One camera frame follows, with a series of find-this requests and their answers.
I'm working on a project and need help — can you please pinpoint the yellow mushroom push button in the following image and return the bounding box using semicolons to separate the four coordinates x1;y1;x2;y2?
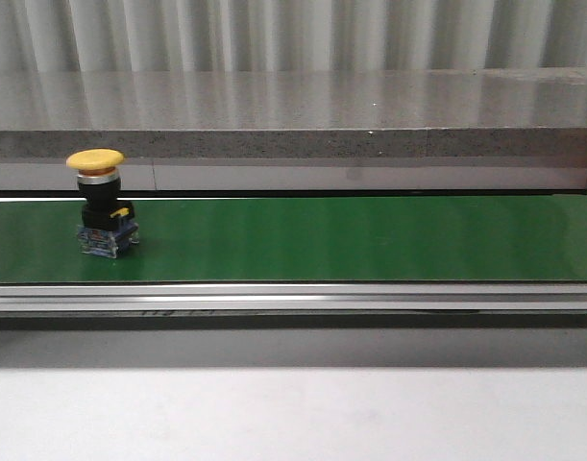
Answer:
66;148;138;258

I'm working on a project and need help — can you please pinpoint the green conveyor belt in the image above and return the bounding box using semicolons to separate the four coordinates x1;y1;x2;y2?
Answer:
0;195;587;284

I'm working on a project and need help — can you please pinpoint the grey speckled stone counter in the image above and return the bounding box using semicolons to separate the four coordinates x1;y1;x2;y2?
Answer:
0;68;587;162

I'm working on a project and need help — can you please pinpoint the white pleated curtain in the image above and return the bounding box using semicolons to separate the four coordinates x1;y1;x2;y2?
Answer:
0;1;587;72

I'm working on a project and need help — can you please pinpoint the aluminium conveyor frame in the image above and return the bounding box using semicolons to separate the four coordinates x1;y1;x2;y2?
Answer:
0;282;587;330

